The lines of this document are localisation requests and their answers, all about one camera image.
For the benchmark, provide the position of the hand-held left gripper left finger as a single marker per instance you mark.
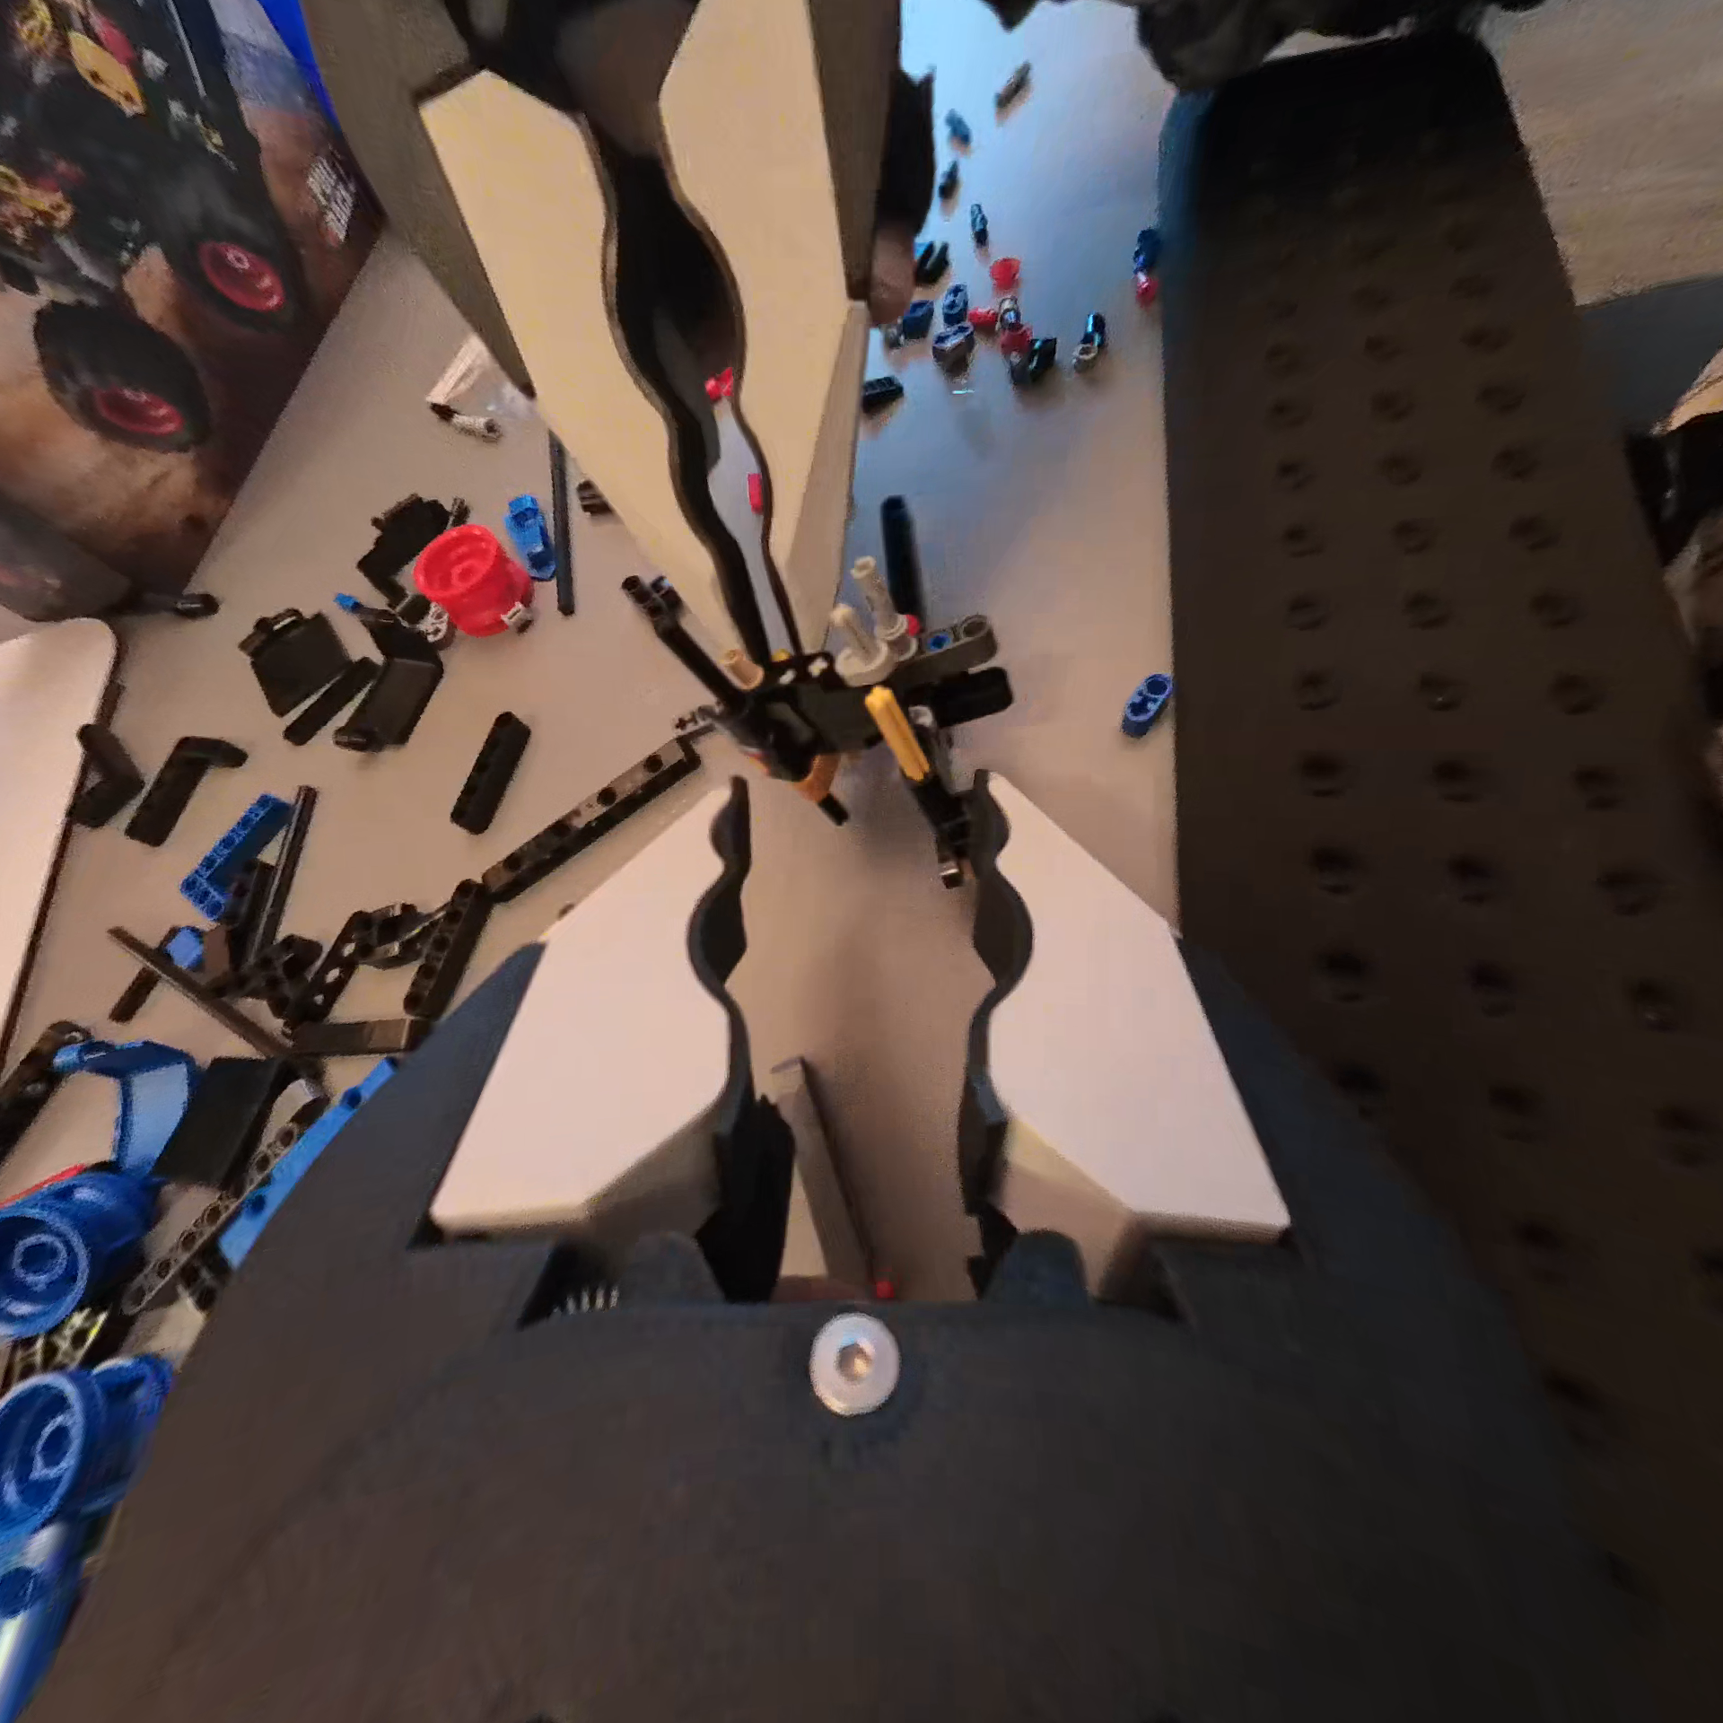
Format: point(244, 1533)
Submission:
point(593, 1077)

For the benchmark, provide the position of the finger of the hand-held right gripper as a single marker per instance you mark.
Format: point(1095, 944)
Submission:
point(538, 242)
point(779, 201)

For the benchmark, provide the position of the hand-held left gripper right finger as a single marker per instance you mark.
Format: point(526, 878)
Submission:
point(1144, 1077)

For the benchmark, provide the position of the grey toy beam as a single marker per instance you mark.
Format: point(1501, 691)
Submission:
point(822, 1172)

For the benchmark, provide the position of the toy brick assembly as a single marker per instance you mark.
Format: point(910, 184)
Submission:
point(809, 705)

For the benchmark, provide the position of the person's right forearm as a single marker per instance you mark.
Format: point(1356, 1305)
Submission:
point(1293, 32)

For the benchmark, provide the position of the grey desk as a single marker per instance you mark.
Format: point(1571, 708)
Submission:
point(1050, 538)

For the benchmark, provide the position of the person's right hand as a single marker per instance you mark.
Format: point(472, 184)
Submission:
point(895, 283)

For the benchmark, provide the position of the clear plastic bag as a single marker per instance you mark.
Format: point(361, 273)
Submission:
point(470, 384)

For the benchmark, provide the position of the pile of small toy pieces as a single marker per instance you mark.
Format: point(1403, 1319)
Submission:
point(952, 343)

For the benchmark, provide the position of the heap of black blue beams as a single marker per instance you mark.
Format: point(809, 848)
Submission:
point(405, 941)

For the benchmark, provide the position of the long black toy axle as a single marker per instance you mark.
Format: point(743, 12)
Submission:
point(563, 526)

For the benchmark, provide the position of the blue tapered toy piece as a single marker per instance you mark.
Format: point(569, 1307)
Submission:
point(531, 536)

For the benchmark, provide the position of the blue flat toy panel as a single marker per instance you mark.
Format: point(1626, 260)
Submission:
point(310, 1157)

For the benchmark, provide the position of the black building toy box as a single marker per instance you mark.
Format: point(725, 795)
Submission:
point(133, 268)

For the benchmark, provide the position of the black short toy beam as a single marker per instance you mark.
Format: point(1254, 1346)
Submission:
point(490, 773)

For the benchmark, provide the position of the red toy wheel hub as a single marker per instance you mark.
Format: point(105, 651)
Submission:
point(470, 579)

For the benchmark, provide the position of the blue toy connector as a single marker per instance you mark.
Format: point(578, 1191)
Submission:
point(1147, 703)

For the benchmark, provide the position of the black hinged toy panel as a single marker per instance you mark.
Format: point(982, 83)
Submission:
point(395, 699)
point(289, 659)

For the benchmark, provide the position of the blue curved toy panel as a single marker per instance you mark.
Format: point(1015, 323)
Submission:
point(133, 1090)

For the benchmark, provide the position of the black thin toy beam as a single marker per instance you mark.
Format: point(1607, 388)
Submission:
point(330, 699)

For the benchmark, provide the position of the black angled toy beam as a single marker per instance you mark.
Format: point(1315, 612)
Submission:
point(100, 780)
point(180, 788)

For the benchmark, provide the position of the blue toy wheel hub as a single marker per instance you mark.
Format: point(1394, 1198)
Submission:
point(54, 1447)
point(54, 1251)

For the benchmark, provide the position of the white book stand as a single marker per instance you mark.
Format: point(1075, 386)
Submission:
point(40, 780)

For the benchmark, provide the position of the blue long toy panel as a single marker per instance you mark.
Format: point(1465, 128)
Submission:
point(26, 1614)

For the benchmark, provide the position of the black toy bracket frame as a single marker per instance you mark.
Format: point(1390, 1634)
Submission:
point(405, 531)

